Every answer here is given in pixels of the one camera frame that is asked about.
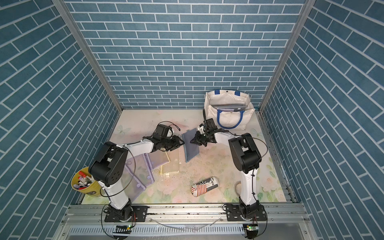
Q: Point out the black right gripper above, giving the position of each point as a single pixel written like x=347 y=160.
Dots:
x=197 y=139

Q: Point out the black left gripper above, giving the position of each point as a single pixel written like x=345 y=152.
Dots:
x=176 y=143

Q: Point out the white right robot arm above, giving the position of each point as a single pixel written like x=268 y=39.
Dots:
x=246 y=158

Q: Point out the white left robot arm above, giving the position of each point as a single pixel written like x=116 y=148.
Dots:
x=110 y=161

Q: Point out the purple mesh pouch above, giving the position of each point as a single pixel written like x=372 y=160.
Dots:
x=142 y=169
x=157 y=159
x=135 y=188

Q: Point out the blue mesh pouch centre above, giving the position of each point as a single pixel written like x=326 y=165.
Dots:
x=191 y=150

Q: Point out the cream yellow pouch bottom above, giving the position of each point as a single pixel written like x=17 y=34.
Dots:
x=173 y=165

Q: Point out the white canvas tote bag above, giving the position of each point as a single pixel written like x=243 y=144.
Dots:
x=230 y=110

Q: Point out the purple mesh pouch lower left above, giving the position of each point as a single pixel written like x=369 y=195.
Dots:
x=142 y=169

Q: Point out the purple mesh pouch bottom left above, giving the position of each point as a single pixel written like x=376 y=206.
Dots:
x=135 y=188

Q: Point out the crushed striped drink can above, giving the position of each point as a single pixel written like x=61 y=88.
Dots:
x=204 y=186

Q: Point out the brown tape roll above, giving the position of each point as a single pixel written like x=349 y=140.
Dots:
x=237 y=188

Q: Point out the yellow bowl with items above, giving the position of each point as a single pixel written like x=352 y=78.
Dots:
x=85 y=183

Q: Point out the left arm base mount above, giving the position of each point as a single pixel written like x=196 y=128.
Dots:
x=127 y=214

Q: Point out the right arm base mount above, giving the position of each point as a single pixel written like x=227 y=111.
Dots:
x=240 y=212

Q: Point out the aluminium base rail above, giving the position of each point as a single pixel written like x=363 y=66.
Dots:
x=278 y=221

